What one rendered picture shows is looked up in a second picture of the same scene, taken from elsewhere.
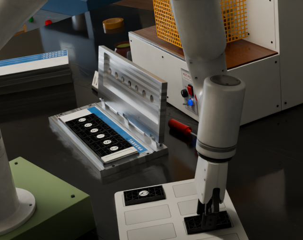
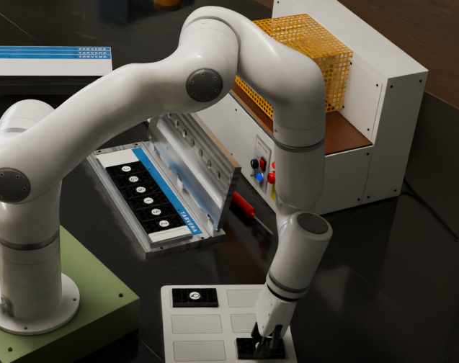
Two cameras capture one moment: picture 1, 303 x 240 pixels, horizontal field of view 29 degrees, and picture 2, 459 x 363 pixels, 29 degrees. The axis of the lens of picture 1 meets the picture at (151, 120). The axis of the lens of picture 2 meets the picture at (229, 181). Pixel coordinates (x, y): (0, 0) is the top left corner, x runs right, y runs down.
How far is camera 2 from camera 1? 0.63 m
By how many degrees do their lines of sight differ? 11
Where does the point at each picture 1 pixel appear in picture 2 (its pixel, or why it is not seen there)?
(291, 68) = (384, 161)
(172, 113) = not seen: hidden behind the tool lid
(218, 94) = (302, 240)
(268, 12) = (372, 96)
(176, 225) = (227, 345)
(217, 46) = (313, 198)
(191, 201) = (246, 316)
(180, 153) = (238, 243)
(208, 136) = (282, 275)
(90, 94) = not seen: hidden behind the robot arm
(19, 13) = (114, 131)
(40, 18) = not seen: outside the picture
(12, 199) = (58, 294)
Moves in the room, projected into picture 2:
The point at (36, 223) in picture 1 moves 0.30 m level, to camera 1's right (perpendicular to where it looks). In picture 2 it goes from (81, 324) to (232, 328)
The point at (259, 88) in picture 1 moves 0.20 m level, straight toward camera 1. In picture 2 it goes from (341, 180) to (337, 228)
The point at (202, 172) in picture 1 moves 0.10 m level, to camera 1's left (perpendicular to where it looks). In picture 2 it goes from (268, 305) to (217, 304)
